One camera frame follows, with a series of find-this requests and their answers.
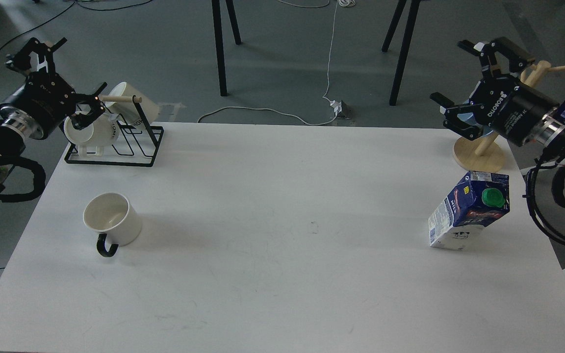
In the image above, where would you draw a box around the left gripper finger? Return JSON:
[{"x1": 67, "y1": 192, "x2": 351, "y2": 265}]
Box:
[
  {"x1": 6, "y1": 37, "x2": 67, "y2": 78},
  {"x1": 69, "y1": 82, "x2": 107, "y2": 130}
]

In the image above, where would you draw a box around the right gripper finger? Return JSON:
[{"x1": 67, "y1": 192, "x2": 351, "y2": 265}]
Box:
[
  {"x1": 457, "y1": 37, "x2": 535, "y2": 79},
  {"x1": 430, "y1": 92, "x2": 484, "y2": 141}
]

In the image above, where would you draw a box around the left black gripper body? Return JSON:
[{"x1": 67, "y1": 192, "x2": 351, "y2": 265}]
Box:
[{"x1": 0, "y1": 74, "x2": 76, "y2": 139}]

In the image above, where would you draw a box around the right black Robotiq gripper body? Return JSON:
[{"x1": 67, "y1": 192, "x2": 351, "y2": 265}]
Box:
[{"x1": 474, "y1": 75, "x2": 559, "y2": 147}]

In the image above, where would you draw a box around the blue milk carton green cap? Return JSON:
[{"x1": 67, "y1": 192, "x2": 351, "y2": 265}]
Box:
[{"x1": 428, "y1": 171, "x2": 511, "y2": 251}]

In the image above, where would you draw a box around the white mug black handle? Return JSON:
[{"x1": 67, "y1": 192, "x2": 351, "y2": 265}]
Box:
[{"x1": 83, "y1": 193, "x2": 143, "y2": 257}]

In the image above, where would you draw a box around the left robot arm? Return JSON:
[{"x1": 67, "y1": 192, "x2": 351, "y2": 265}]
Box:
[{"x1": 0, "y1": 38, "x2": 107, "y2": 203}]

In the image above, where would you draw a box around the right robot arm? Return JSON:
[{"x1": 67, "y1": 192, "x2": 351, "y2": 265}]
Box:
[{"x1": 430, "y1": 37, "x2": 565, "y2": 246}]

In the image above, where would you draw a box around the blue mug on tree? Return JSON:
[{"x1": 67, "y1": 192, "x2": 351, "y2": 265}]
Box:
[{"x1": 456, "y1": 102, "x2": 485, "y2": 141}]

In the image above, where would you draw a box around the white mug on rack front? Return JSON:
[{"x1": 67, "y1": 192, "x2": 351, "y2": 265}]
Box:
[{"x1": 63, "y1": 113, "x2": 120, "y2": 156}]

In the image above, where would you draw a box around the white mug on rack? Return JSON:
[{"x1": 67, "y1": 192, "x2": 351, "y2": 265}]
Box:
[
  {"x1": 103, "y1": 82, "x2": 160, "y2": 130},
  {"x1": 63, "y1": 113, "x2": 120, "y2": 156}
]

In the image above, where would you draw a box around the wooden mug tree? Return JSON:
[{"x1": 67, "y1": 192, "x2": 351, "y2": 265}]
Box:
[{"x1": 453, "y1": 60, "x2": 565, "y2": 173}]

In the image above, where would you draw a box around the white mug on rack rear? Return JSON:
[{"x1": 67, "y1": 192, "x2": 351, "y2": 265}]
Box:
[{"x1": 103, "y1": 82, "x2": 160, "y2": 130}]

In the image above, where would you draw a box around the power adapter on floor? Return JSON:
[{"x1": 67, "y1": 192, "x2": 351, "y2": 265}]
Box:
[{"x1": 330, "y1": 100, "x2": 353, "y2": 119}]

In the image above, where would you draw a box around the black table leg right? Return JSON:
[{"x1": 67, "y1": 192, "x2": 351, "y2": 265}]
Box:
[{"x1": 381, "y1": 0, "x2": 421, "y2": 106}]

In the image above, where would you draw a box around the black table leg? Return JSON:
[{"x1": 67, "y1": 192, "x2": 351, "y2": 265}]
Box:
[
  {"x1": 211, "y1": 0, "x2": 242, "y2": 97},
  {"x1": 381, "y1": 0, "x2": 421, "y2": 106}
]

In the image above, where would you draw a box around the black table leg left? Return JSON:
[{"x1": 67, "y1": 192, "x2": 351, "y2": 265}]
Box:
[{"x1": 211, "y1": 0, "x2": 242, "y2": 97}]

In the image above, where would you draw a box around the black floor cable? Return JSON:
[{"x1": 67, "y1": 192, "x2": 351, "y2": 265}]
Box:
[{"x1": 0, "y1": 0, "x2": 154, "y2": 82}]

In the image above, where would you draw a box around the black wire mug rack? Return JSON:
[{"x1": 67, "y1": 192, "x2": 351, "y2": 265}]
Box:
[{"x1": 64, "y1": 95, "x2": 164, "y2": 167}]

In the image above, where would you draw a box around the white power cable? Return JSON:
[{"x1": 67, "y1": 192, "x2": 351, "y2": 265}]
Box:
[{"x1": 197, "y1": 0, "x2": 357, "y2": 126}]

